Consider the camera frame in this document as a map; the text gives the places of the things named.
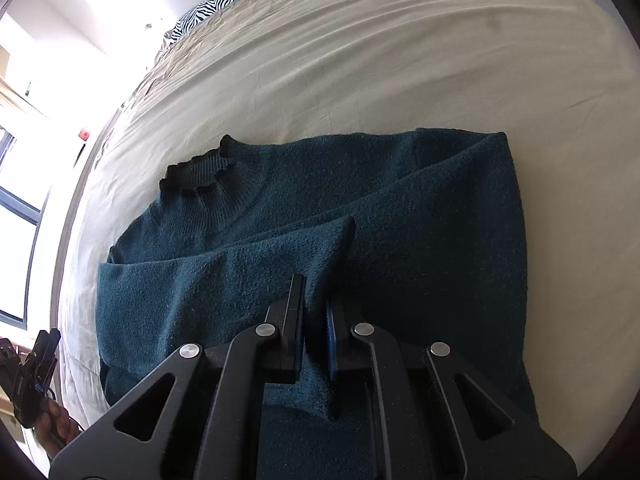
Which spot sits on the small red box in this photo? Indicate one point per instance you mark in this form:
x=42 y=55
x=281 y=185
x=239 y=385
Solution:
x=84 y=135

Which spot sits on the bed with beige sheet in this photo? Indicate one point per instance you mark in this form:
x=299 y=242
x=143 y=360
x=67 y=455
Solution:
x=400 y=60

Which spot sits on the zebra print pillow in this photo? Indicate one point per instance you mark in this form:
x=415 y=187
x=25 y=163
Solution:
x=210 y=10

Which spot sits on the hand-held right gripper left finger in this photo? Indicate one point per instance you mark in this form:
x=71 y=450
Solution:
x=294 y=322

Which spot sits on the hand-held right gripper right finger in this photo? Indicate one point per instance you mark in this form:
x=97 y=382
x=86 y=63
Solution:
x=335 y=345

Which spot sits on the dark teal knit sweater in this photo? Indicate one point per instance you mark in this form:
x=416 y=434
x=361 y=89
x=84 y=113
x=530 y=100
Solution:
x=350 y=185

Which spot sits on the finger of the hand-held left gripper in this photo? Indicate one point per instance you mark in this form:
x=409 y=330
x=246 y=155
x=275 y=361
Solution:
x=39 y=345
x=53 y=345

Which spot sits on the person's left hand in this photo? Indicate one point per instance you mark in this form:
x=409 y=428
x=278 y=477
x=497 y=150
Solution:
x=57 y=422

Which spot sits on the black framed window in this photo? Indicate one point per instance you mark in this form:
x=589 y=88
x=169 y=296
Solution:
x=20 y=207

